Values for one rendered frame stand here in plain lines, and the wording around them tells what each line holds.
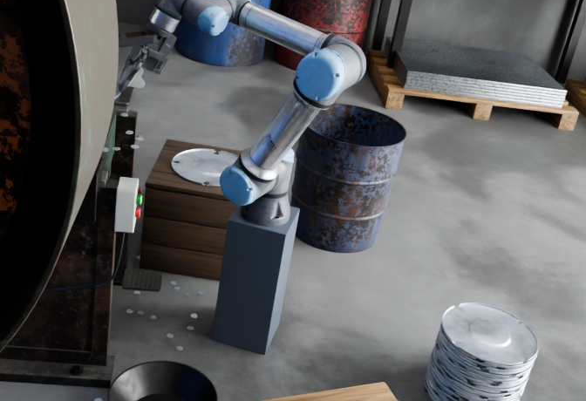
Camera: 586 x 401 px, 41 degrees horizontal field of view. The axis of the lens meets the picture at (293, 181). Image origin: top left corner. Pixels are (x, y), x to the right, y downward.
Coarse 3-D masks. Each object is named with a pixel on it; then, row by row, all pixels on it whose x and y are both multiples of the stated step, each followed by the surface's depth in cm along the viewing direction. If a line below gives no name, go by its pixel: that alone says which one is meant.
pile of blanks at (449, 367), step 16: (432, 352) 243; (448, 352) 230; (464, 352) 226; (432, 368) 241; (448, 368) 231; (464, 368) 228; (480, 368) 225; (496, 368) 224; (512, 368) 224; (528, 368) 230; (432, 384) 239; (448, 384) 232; (464, 384) 230; (480, 384) 226; (496, 384) 227; (512, 384) 228; (432, 400) 241; (448, 400) 234; (464, 400) 231; (480, 400) 229; (496, 400) 229; (512, 400) 231
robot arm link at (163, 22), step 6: (156, 12) 210; (162, 12) 216; (150, 18) 211; (156, 18) 210; (162, 18) 210; (168, 18) 210; (156, 24) 210; (162, 24) 210; (168, 24) 210; (174, 24) 212; (162, 30) 211; (168, 30) 211
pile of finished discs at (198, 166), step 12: (180, 156) 286; (192, 156) 288; (204, 156) 289; (216, 156) 291; (228, 156) 293; (180, 168) 277; (192, 168) 279; (204, 168) 279; (216, 168) 280; (192, 180) 270; (204, 180) 272; (216, 180) 273
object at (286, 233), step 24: (240, 216) 234; (240, 240) 233; (264, 240) 231; (288, 240) 236; (240, 264) 236; (264, 264) 234; (288, 264) 249; (240, 288) 240; (264, 288) 238; (216, 312) 246; (240, 312) 244; (264, 312) 241; (216, 336) 250; (240, 336) 248; (264, 336) 245
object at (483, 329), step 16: (464, 304) 247; (480, 304) 248; (448, 320) 238; (464, 320) 240; (480, 320) 240; (496, 320) 242; (512, 320) 244; (448, 336) 230; (464, 336) 232; (480, 336) 232; (496, 336) 233; (512, 336) 236; (528, 336) 237; (480, 352) 226; (496, 352) 227; (512, 352) 229; (528, 352) 230
